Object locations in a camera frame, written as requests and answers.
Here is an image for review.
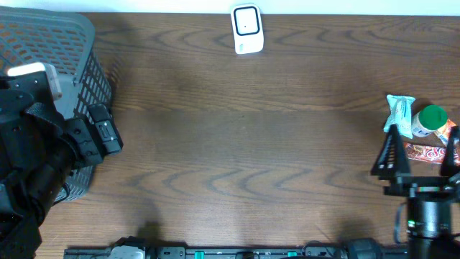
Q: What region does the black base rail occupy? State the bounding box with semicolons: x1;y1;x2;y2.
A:
63;237;408;259

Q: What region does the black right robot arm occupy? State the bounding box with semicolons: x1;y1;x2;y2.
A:
343;124;459;258

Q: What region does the teal wet wipes pack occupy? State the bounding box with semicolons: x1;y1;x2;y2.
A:
383;94;415;139

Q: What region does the green lid jar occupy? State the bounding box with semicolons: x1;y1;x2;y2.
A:
411;104;448;137

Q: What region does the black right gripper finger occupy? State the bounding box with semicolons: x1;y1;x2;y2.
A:
440;126;459;177
370;124;411;179

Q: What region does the orange snack packet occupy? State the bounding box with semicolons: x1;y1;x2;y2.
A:
403;142;446;164

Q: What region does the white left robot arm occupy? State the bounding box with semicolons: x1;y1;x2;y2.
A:
1;75;123;258

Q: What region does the grey plastic mesh basket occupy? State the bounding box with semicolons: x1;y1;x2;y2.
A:
0;6;113;202

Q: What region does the small orange tissue pack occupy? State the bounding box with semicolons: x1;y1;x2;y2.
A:
434;119;456;146

